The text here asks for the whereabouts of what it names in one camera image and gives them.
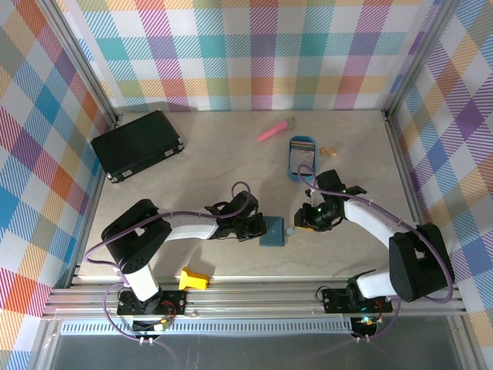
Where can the black hard case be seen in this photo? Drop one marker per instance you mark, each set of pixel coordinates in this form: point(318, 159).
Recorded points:
point(135, 146)

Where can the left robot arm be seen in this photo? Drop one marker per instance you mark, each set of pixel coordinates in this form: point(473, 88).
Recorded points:
point(188, 227)

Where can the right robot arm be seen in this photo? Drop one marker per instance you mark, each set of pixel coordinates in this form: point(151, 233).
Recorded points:
point(369, 219)

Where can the aluminium frame post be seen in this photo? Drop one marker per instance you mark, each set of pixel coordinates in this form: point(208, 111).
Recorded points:
point(85, 65)
point(418, 58)

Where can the small circuit board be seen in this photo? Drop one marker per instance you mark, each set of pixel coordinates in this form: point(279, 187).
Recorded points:
point(154, 327)
point(366, 323)

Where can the pink toy microphone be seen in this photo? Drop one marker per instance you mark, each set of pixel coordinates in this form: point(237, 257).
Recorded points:
point(273, 133)

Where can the aluminium table side rail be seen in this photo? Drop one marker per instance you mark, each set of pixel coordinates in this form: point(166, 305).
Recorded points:
point(411, 192)
point(95, 192)

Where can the blue leather card holder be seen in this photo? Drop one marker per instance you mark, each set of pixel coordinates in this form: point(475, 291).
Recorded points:
point(271, 231)

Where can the small tan wooden piece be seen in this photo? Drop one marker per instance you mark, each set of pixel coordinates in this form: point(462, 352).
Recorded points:
point(329, 151)

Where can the yellow plastic tool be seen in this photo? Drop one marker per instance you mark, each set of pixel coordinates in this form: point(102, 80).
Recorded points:
point(194, 280)

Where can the glossy printed card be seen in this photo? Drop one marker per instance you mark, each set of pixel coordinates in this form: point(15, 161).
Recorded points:
point(304, 158)

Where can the stack of colourful cards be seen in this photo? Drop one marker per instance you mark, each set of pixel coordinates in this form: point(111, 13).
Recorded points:
point(302, 145)

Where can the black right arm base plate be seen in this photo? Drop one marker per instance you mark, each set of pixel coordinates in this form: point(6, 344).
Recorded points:
point(335, 300)

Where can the slotted metal strip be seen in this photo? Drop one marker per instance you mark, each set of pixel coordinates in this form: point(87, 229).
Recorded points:
point(231, 328)

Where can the blue oval tray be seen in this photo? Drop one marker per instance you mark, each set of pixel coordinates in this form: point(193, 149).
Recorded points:
point(302, 178)

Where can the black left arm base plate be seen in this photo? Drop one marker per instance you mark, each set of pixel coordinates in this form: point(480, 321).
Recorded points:
point(173, 302)

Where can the long aluminium base rail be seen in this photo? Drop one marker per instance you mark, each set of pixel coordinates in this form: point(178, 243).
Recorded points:
point(250, 298)

